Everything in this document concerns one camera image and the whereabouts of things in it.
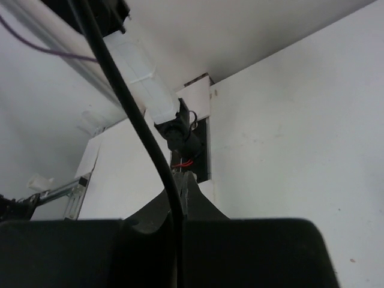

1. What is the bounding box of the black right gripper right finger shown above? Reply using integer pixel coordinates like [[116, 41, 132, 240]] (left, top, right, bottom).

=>
[[182, 172, 229, 221]]

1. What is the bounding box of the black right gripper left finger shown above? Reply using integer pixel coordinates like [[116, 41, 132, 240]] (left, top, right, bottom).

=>
[[126, 191, 183, 287]]

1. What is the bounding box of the thin black headphone cable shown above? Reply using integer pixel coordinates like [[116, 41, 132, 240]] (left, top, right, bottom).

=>
[[67, 0, 184, 288]]

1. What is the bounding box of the aluminium left side rail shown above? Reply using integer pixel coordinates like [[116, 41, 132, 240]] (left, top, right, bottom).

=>
[[0, 172, 92, 221]]

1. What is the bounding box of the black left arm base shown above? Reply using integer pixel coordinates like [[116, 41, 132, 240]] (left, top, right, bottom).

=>
[[170, 117, 211, 184]]

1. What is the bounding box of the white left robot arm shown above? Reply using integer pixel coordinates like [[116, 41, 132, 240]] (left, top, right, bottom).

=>
[[88, 1, 204, 165]]

